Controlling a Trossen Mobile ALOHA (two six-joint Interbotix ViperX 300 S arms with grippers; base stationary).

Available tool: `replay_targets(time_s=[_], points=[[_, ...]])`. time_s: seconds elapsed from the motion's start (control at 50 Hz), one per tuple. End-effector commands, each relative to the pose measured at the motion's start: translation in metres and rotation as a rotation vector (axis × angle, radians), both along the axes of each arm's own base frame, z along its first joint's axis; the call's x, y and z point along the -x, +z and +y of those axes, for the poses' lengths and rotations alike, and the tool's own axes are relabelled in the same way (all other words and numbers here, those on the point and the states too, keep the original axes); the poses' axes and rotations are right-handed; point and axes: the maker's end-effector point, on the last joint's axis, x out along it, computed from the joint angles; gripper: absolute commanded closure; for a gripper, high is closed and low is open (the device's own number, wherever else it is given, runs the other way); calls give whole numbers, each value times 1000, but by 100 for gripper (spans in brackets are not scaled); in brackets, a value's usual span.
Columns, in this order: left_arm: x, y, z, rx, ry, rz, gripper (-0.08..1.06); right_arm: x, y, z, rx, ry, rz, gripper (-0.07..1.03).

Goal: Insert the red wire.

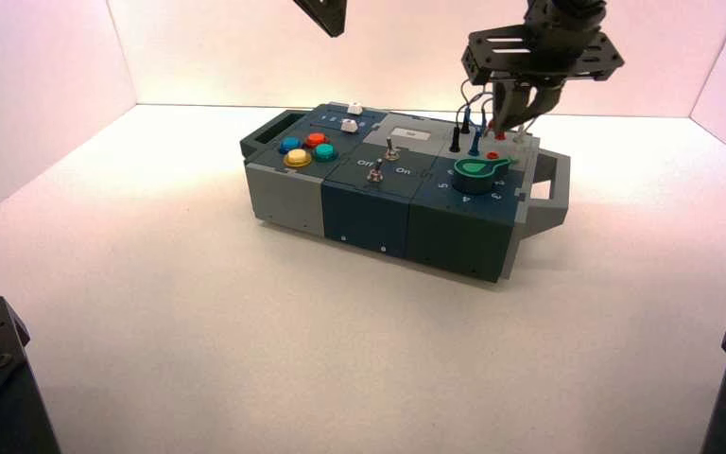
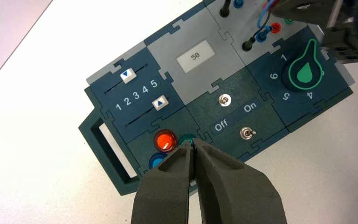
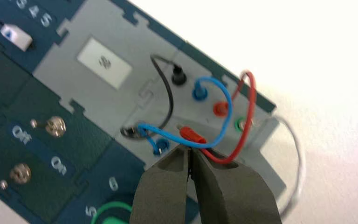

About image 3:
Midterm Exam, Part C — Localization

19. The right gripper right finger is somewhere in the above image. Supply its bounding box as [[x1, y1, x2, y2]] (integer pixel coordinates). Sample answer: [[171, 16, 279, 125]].
[[191, 149, 283, 224]]

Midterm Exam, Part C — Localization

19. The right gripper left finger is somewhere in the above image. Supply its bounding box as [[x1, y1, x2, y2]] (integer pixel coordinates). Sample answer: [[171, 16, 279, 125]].
[[129, 145, 190, 224]]

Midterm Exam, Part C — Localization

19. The black jumper wire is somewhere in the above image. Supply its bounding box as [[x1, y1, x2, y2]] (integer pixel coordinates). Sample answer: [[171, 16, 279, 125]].
[[119, 54, 188, 141]]

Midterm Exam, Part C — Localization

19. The white display screen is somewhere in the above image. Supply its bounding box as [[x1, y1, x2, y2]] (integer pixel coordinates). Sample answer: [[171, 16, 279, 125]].
[[76, 37, 133, 90]]

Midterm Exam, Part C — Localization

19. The dark rotary knob green outline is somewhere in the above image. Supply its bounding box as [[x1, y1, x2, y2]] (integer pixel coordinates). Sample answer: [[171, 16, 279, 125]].
[[91, 201, 137, 224]]

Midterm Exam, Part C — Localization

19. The green banana socket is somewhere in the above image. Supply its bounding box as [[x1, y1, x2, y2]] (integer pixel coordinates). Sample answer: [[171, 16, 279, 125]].
[[234, 117, 248, 132]]

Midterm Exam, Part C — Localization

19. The blue grey control box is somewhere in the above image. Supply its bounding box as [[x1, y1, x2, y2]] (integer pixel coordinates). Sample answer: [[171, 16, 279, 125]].
[[0, 0, 288, 224]]

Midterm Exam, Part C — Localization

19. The red jumper wire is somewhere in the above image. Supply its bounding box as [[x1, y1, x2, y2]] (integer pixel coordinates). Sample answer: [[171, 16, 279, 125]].
[[176, 70, 257, 165]]

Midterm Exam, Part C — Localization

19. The white slider knob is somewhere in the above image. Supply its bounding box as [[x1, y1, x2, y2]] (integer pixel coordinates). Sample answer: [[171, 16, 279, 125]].
[[0, 24, 33, 52]]

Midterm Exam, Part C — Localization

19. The silver toggle switch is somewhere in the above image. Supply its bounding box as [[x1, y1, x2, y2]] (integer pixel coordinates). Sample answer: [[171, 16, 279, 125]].
[[30, 116, 67, 138], [0, 163, 32, 190]]

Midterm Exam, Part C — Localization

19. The blue jumper wire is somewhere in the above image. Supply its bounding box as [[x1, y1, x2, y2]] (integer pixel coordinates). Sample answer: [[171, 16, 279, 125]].
[[137, 76, 234, 156]]

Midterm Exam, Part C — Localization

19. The white jumper wire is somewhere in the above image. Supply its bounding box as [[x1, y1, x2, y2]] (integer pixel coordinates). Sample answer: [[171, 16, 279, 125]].
[[241, 115, 306, 218]]

